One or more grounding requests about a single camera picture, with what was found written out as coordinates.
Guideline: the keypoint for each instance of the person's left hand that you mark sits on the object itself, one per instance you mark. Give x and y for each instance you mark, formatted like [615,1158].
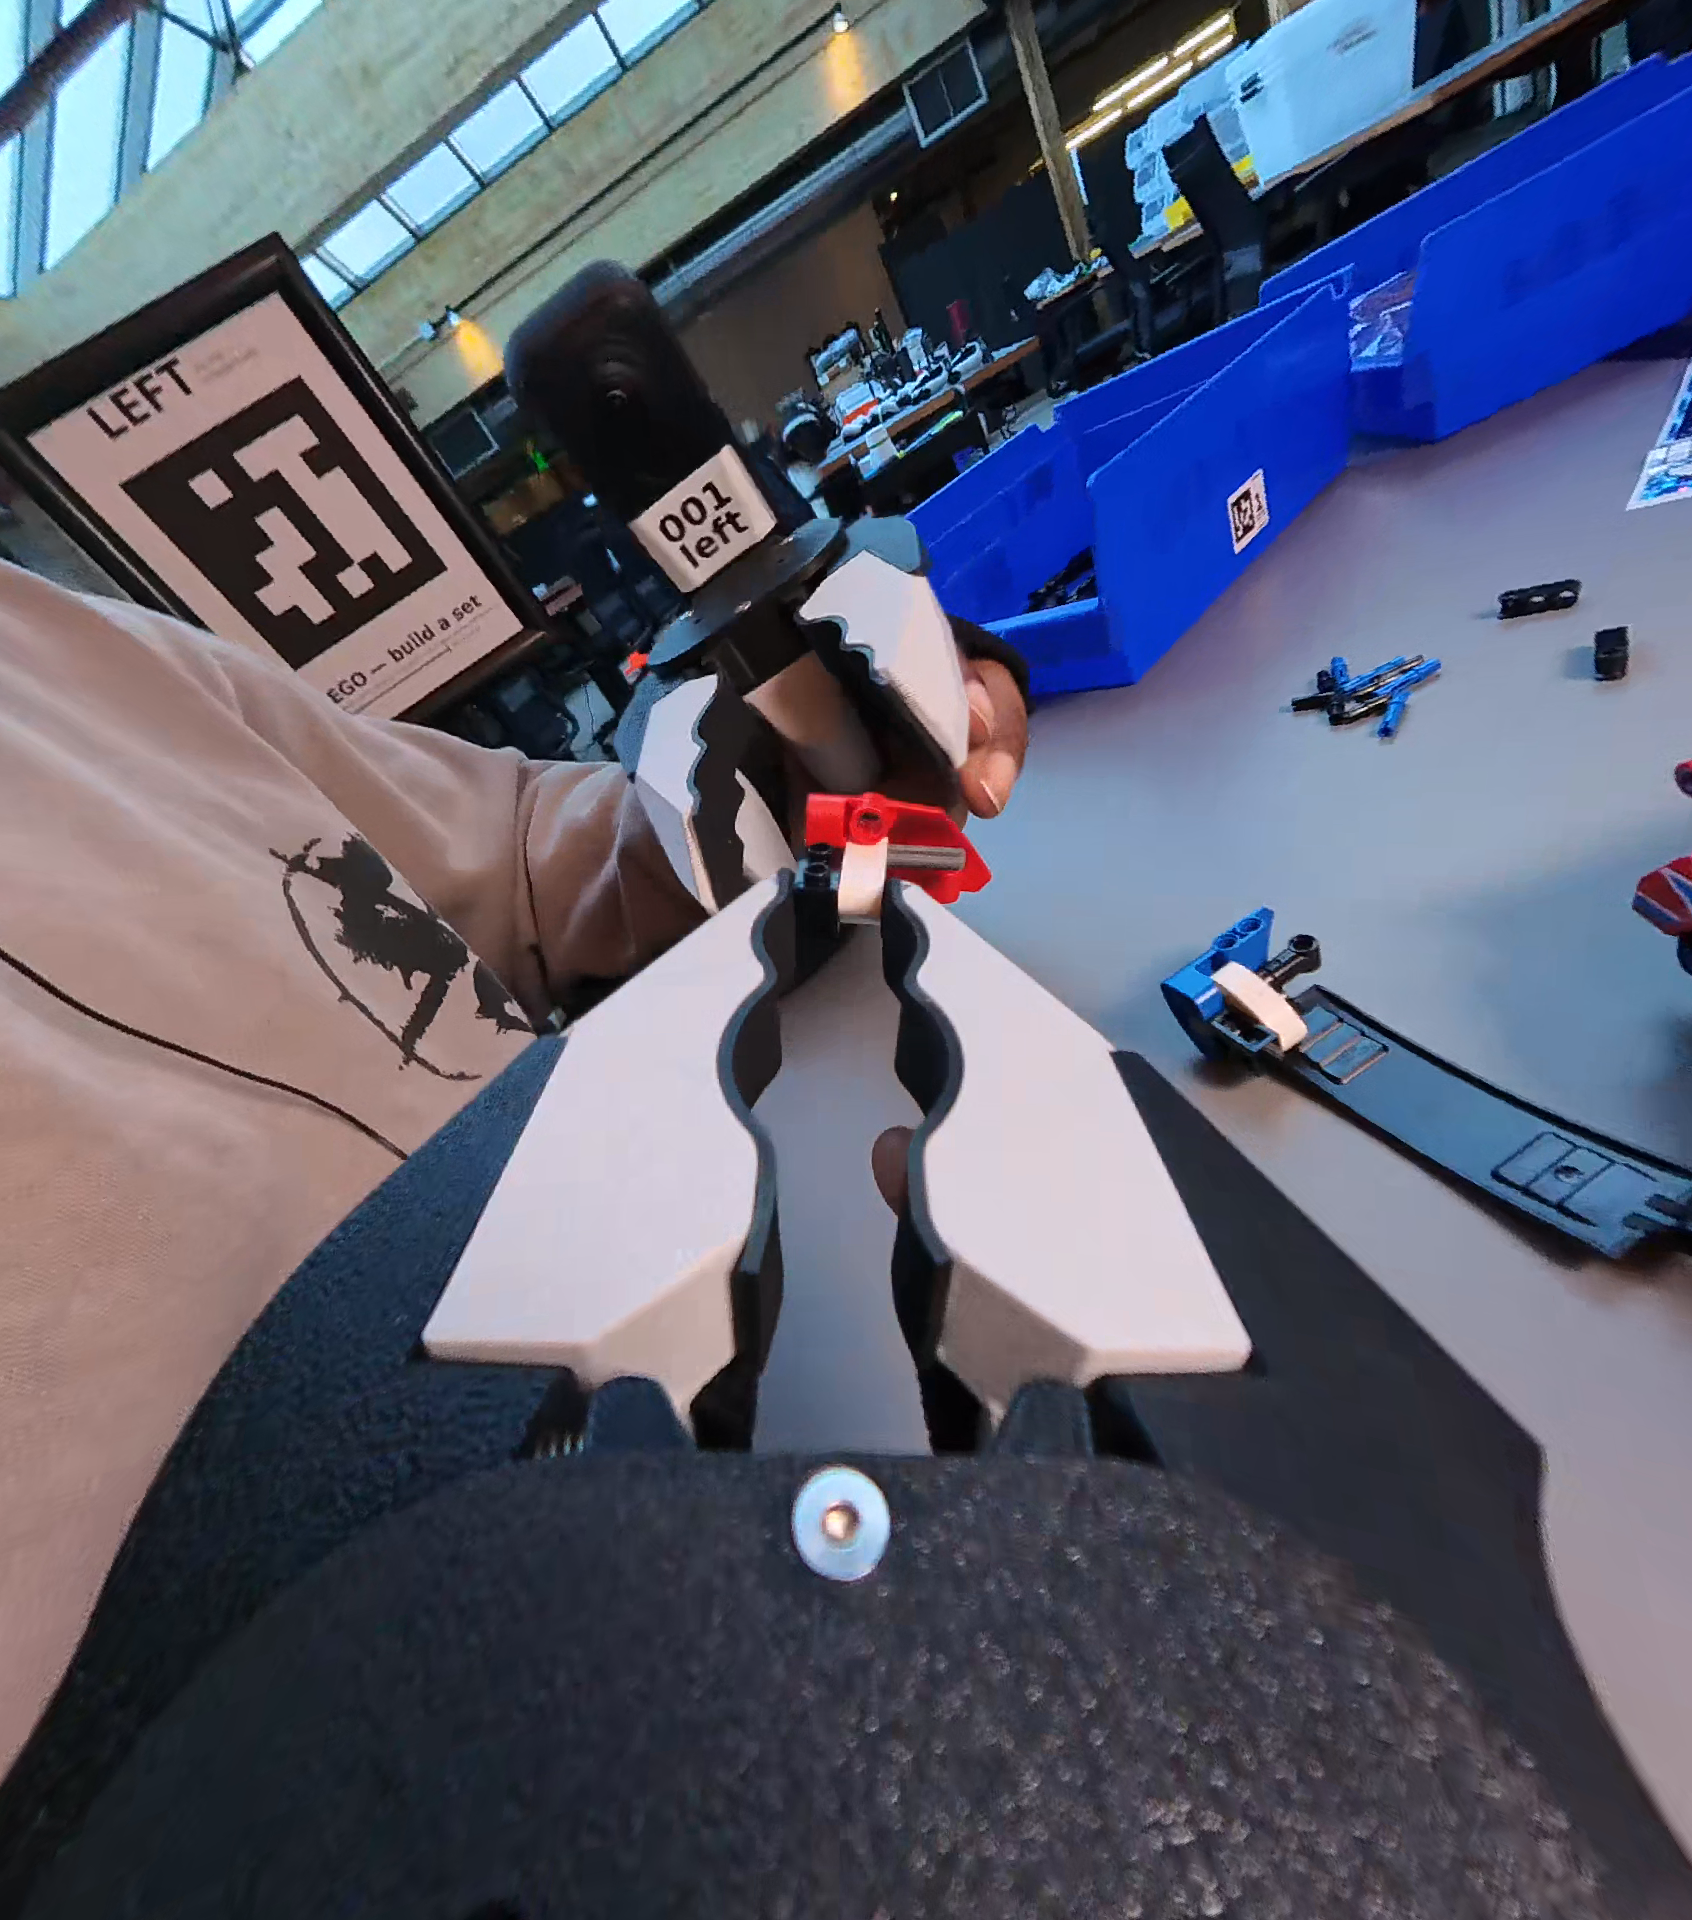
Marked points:
[997,750]

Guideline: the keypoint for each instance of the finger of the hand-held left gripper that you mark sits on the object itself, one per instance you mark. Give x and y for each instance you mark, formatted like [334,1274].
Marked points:
[907,661]
[670,765]

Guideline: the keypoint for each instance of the person's right hand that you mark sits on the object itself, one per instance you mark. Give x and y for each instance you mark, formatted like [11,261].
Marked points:
[895,1170]

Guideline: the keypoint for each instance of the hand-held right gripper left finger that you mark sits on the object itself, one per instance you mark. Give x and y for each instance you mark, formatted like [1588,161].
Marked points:
[607,1200]

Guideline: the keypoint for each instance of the blue plastic container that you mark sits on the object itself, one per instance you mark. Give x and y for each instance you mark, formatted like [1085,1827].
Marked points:
[1177,497]
[1582,256]

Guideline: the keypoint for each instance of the pile of blue lego pins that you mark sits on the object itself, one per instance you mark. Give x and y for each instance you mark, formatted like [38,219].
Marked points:
[1365,694]

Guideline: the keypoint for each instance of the black lego piece with holes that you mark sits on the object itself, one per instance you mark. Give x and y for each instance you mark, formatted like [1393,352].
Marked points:
[1537,598]

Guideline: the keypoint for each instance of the small white lego connector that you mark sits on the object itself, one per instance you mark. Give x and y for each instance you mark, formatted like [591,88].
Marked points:
[859,890]

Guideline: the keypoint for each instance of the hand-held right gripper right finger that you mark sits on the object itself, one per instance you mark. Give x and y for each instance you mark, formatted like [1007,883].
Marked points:
[1087,1218]

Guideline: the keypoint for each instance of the person's left forearm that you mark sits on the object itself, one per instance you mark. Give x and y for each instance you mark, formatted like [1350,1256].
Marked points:
[187,706]

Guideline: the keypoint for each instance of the small clear plastic bag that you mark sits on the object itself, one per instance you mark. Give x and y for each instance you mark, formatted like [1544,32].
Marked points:
[1381,325]

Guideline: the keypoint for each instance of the black lego panel blue end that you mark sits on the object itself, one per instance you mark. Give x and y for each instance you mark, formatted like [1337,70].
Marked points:
[1460,1111]

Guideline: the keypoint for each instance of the black white marker board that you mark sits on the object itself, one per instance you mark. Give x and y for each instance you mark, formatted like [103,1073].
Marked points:
[261,497]

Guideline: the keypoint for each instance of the wooden work table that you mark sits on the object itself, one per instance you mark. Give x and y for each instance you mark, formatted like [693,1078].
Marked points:
[1476,77]

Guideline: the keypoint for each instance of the small black lego piece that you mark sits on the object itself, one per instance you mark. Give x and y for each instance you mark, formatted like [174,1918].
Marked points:
[1611,655]

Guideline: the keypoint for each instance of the white storage box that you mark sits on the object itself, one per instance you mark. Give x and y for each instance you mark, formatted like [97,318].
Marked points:
[1318,76]

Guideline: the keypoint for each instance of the red lego piece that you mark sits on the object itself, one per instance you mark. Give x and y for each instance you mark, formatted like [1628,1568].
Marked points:
[907,827]

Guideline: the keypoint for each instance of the wooden post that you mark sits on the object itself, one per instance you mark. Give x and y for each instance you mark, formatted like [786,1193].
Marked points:
[1050,119]

